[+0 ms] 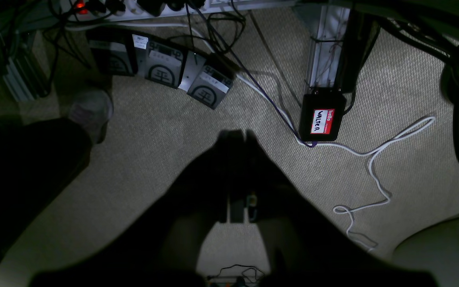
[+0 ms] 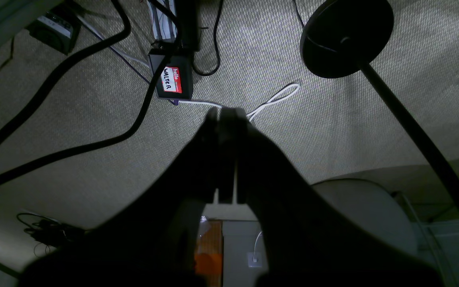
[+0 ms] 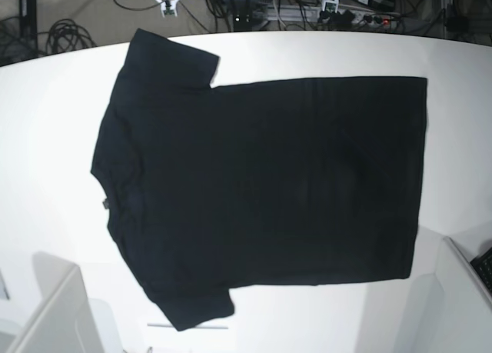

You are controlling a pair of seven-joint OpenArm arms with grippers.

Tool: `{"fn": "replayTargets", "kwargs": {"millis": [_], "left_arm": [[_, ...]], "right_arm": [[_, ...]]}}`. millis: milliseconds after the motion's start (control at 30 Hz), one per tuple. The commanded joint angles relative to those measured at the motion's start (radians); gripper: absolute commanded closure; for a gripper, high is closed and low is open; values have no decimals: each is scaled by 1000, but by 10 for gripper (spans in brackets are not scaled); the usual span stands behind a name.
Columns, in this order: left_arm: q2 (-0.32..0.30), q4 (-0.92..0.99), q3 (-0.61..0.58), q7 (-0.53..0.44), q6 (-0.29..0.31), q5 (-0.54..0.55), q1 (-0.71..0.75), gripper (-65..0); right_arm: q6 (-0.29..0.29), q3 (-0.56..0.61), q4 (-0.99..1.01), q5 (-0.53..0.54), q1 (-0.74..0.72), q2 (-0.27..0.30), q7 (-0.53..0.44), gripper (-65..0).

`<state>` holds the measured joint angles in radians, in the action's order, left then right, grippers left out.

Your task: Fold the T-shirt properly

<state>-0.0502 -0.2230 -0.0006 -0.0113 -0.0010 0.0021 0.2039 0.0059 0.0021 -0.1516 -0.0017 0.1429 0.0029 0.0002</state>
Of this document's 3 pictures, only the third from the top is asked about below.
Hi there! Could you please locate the black T-shirt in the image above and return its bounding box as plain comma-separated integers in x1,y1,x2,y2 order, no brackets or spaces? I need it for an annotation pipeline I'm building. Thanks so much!
91,30,427,331

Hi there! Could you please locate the white power strip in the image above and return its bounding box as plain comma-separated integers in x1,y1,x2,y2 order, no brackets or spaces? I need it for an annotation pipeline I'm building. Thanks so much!
261,5,397,26

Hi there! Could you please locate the white partition left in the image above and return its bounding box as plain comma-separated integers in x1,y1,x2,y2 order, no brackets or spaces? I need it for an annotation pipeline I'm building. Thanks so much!
1,252,105,352

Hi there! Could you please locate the white partition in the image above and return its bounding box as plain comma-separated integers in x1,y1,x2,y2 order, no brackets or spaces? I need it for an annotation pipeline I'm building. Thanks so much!
1,252,105,352
395,238,491,353

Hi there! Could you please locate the white partition right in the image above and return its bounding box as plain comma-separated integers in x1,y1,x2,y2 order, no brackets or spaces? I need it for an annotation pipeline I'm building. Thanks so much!
395,238,491,353

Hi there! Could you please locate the black keyboard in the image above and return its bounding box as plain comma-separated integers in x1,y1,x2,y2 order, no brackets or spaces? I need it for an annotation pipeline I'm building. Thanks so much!
470,248,492,291

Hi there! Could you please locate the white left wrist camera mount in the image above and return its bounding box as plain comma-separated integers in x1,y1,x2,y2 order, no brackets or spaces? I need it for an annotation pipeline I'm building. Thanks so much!
317,0,340,23

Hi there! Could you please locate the coiled black cable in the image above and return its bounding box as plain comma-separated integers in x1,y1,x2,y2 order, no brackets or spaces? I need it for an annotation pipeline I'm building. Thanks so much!
45,18,97,56

